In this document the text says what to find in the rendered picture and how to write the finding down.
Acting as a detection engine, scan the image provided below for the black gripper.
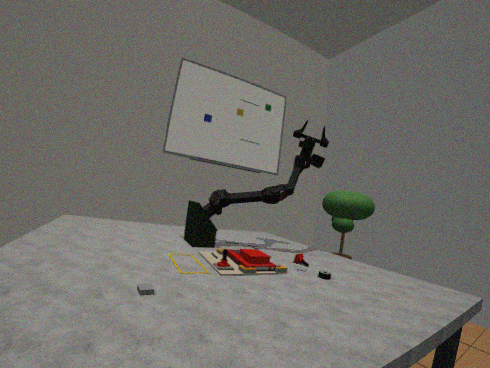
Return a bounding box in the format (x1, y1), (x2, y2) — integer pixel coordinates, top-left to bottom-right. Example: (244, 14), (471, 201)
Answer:
(293, 120), (329, 153)

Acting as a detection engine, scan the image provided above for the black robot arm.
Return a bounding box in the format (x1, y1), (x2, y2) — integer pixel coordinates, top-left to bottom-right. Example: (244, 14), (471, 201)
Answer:
(202, 139), (325, 218)

